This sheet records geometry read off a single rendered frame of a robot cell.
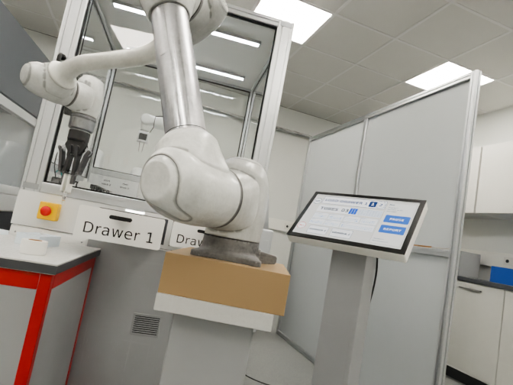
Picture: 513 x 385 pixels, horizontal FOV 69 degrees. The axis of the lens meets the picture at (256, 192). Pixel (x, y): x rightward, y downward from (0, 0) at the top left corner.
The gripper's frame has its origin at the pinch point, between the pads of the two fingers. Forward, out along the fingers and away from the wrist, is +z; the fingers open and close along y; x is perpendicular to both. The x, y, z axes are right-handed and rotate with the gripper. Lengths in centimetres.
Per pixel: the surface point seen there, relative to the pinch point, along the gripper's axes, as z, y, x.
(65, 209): 10.2, 9.7, -18.8
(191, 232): 10, -42, -32
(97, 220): 10.7, -18.8, 8.1
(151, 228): 9.9, -36.2, 3.1
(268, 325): 25, -82, 43
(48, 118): -26.0, 24.3, -14.8
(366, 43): -182, -125, -192
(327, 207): -13, -100, -41
